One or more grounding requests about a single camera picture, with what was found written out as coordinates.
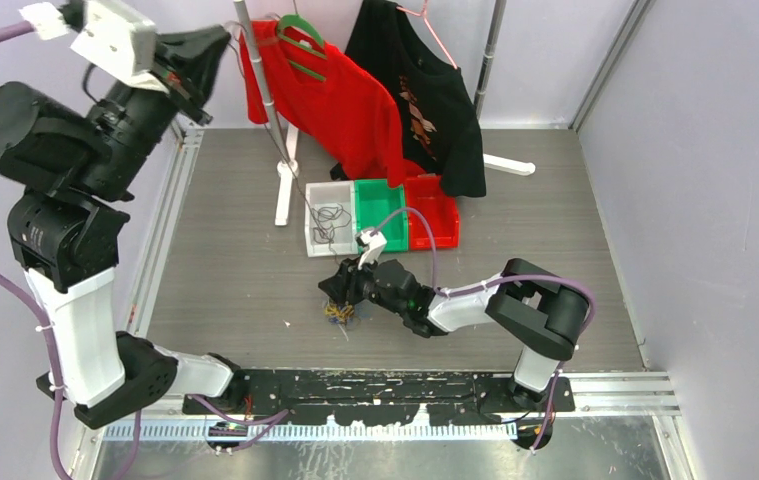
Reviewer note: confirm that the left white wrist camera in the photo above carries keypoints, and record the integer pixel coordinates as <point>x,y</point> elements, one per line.
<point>120,41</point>

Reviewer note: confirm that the black t-shirt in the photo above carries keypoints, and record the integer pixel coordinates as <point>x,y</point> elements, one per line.
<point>440,131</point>

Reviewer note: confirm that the pink clothes hanger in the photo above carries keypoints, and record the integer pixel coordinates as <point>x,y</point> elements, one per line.
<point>423,14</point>

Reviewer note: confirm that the green clothes hanger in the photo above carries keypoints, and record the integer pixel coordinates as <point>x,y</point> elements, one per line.
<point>303,46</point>

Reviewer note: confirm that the white slotted cable duct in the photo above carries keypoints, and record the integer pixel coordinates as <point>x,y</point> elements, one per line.
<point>218,430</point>

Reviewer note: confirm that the red plastic bin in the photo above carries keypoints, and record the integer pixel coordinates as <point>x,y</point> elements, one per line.
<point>425,195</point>

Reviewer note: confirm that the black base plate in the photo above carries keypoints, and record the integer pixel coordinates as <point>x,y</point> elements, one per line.
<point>374,398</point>

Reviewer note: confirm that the green plastic bin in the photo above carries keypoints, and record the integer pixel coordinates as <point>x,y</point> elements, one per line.
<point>374,202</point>

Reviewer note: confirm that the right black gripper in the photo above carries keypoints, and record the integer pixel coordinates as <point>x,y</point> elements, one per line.
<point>347,277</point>

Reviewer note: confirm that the red t-shirt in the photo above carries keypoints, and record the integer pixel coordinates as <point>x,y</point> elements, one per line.
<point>343,107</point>

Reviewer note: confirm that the white plastic bin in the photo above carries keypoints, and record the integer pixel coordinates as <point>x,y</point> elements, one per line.
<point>330,219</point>

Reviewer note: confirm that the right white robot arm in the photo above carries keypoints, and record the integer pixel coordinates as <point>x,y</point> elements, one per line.
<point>545,313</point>

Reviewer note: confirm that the white clothes rack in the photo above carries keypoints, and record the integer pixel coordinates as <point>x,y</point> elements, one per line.
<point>287,165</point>

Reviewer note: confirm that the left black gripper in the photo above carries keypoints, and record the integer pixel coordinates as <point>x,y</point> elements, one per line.
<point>186,64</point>

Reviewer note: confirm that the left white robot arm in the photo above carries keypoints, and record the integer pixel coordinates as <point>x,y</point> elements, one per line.
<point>64,232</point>

